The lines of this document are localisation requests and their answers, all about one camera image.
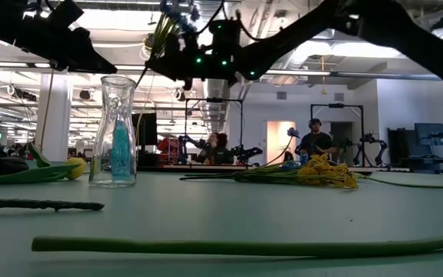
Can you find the person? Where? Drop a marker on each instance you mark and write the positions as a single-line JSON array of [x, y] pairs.
[[215, 154], [315, 144]]

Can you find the long light green stem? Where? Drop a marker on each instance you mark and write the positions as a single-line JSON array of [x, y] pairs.
[[206, 248]]

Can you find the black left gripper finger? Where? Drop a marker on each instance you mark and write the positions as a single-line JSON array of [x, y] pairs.
[[87, 61]]

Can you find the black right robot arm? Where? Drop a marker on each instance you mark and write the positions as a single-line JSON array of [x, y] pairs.
[[398, 31]]

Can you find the grey computer monitor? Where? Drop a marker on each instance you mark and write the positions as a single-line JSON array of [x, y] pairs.
[[431, 132]]

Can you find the black rounded object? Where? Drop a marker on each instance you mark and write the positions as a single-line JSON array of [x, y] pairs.
[[6, 167]]

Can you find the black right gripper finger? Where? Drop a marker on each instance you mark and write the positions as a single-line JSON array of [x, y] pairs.
[[175, 69]]

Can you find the background black robot arm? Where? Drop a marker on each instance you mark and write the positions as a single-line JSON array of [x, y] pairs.
[[248, 152], [371, 142]]

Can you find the clear glass vase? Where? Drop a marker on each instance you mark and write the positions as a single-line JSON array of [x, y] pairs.
[[98, 154]]

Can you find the black computer monitor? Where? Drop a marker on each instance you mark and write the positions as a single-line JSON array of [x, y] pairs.
[[400, 144]]

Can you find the black flat panel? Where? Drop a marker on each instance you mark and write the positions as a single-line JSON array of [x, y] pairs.
[[146, 129]]

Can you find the red cart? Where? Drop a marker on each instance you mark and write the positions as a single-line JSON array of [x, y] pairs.
[[167, 148]]

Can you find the wooden workbench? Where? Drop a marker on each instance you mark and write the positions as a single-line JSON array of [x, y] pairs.
[[379, 168]]

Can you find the black frame rig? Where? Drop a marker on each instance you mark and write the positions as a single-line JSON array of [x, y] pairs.
[[214, 100], [337, 105]]

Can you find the yellow flower bunch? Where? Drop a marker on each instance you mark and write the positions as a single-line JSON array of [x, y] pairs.
[[33, 204], [329, 173]]

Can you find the white building column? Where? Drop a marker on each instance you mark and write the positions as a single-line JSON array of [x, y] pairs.
[[58, 115]]

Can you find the yellow rose stem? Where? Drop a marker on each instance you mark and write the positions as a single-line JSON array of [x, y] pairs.
[[33, 175]]

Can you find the green table mat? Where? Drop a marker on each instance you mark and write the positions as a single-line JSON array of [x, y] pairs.
[[244, 215]]

